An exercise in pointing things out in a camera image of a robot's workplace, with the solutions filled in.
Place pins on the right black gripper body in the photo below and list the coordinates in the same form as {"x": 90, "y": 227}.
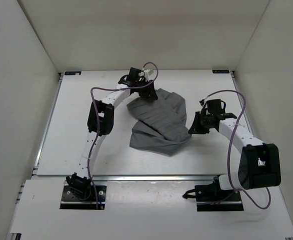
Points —
{"x": 207, "y": 120}

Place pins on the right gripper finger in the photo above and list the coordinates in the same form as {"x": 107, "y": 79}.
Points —
{"x": 202, "y": 130}
{"x": 195, "y": 126}

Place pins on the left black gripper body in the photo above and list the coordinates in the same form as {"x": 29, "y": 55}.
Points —
{"x": 143, "y": 82}

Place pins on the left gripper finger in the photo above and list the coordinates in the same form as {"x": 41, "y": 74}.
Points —
{"x": 152, "y": 95}
{"x": 144, "y": 94}

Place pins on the grey pleated skirt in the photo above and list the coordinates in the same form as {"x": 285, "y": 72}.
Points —
{"x": 161, "y": 124}

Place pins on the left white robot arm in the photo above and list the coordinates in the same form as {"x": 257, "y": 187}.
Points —
{"x": 100, "y": 123}

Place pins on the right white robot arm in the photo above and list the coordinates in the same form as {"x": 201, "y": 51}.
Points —
{"x": 259, "y": 163}

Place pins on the right blue corner label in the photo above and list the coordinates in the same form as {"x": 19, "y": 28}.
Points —
{"x": 220, "y": 71}

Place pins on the blue corner label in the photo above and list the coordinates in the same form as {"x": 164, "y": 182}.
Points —
{"x": 72, "y": 73}
{"x": 220, "y": 71}

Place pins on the left blue corner label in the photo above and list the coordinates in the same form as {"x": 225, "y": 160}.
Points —
{"x": 72, "y": 73}

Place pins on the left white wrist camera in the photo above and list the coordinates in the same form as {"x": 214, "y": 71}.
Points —
{"x": 146, "y": 72}

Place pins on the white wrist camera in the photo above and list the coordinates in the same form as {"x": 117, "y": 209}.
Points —
{"x": 146, "y": 72}
{"x": 202, "y": 102}

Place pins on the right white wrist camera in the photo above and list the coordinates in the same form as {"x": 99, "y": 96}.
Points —
{"x": 202, "y": 102}

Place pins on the aluminium front rail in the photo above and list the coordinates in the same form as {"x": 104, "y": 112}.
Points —
{"x": 153, "y": 178}

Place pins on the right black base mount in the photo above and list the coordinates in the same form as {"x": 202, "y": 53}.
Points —
{"x": 211, "y": 198}

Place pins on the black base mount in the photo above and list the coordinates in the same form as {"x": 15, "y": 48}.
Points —
{"x": 211, "y": 198}
{"x": 79, "y": 194}

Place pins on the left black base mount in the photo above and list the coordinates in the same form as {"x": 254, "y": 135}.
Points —
{"x": 79, "y": 194}

